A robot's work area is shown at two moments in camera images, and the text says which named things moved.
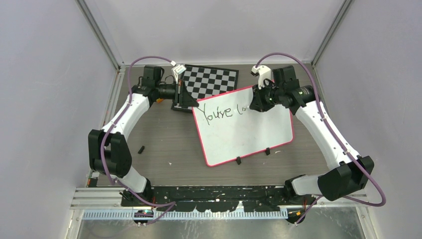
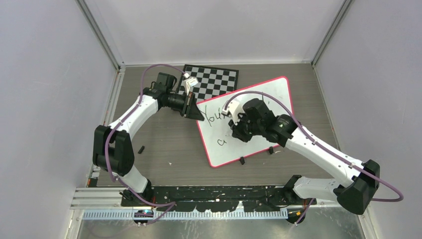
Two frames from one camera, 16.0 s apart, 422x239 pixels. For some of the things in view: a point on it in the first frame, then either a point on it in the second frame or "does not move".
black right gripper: x=258 y=103 → x=237 y=131
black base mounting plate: x=212 y=198 does not move
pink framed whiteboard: x=229 y=129 does not move
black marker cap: x=141 y=149 does not move
